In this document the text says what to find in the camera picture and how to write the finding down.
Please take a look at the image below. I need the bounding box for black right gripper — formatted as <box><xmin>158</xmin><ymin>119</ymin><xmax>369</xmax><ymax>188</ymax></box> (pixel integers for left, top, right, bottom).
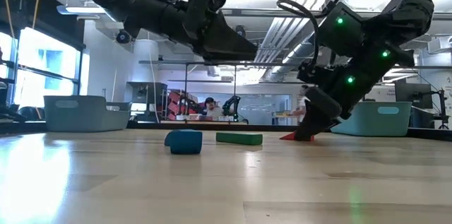
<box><xmin>294</xmin><ymin>63</ymin><xmax>372</xmax><ymax>142</ymax></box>

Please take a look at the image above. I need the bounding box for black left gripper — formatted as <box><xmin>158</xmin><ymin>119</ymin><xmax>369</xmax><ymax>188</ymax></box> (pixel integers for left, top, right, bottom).
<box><xmin>182</xmin><ymin>0</ymin><xmax>258</xmax><ymax>62</ymax></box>

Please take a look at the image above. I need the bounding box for red wedge block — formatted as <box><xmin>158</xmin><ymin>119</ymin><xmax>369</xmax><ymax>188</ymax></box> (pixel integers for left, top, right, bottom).
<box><xmin>279</xmin><ymin>131</ymin><xmax>316</xmax><ymax>143</ymax></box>

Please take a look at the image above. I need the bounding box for long green block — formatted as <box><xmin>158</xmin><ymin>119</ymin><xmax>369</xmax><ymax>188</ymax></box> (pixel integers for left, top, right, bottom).
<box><xmin>215</xmin><ymin>131</ymin><xmax>264</xmax><ymax>146</ymax></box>

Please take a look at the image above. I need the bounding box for small blue cube block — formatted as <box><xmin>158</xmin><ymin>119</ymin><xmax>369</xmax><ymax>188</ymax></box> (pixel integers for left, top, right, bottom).
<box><xmin>163</xmin><ymin>129</ymin><xmax>204</xmax><ymax>155</ymax></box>

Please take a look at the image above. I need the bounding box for person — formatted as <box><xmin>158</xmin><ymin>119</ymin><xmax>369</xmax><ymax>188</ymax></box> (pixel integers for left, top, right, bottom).
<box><xmin>200</xmin><ymin>96</ymin><xmax>224</xmax><ymax>119</ymax></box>
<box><xmin>292</xmin><ymin>85</ymin><xmax>309</xmax><ymax>124</ymax></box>

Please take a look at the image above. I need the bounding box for teal plastic bin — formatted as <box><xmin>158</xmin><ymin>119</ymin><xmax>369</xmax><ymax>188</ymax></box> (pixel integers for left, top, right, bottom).
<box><xmin>330</xmin><ymin>101</ymin><xmax>413</xmax><ymax>138</ymax></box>

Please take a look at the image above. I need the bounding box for stack of red bins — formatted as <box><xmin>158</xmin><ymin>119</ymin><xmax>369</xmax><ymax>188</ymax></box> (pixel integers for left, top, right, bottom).
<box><xmin>166</xmin><ymin>89</ymin><xmax>198</xmax><ymax>122</ymax></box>

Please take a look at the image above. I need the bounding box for black equipment cabinet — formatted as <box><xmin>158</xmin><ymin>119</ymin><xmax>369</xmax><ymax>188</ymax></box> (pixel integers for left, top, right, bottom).
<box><xmin>126</xmin><ymin>81</ymin><xmax>169</xmax><ymax>122</ymax></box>

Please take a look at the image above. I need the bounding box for black computer monitor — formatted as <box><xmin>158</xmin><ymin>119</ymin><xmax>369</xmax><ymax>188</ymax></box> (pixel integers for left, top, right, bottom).
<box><xmin>394</xmin><ymin>82</ymin><xmax>434</xmax><ymax>110</ymax></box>

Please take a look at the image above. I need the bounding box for grey plastic bin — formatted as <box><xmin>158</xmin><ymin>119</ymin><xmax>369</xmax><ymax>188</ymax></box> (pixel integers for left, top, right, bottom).
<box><xmin>43</xmin><ymin>95</ymin><xmax>132</xmax><ymax>134</ymax></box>

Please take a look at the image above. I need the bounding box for silver ventilation duct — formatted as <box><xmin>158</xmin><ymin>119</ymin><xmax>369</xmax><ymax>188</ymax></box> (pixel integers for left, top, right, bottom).
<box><xmin>263</xmin><ymin>17</ymin><xmax>319</xmax><ymax>82</ymax></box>

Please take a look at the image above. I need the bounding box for background black gantry frame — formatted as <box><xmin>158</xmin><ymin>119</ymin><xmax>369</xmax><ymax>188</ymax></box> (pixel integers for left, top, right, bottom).
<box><xmin>183</xmin><ymin>61</ymin><xmax>238</xmax><ymax>122</ymax></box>

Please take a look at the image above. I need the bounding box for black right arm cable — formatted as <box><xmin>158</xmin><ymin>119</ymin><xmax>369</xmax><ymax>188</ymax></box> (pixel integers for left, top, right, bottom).
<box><xmin>276</xmin><ymin>0</ymin><xmax>375</xmax><ymax>75</ymax></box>

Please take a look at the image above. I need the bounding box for white hanging cable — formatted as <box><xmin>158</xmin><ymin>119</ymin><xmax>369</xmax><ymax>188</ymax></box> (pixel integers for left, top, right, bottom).
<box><xmin>149</xmin><ymin>57</ymin><xmax>159</xmax><ymax>123</ymax></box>

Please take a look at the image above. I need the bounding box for black aluminium table frame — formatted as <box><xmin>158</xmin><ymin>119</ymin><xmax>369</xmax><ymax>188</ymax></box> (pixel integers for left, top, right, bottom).
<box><xmin>0</xmin><ymin>120</ymin><xmax>452</xmax><ymax>141</ymax></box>

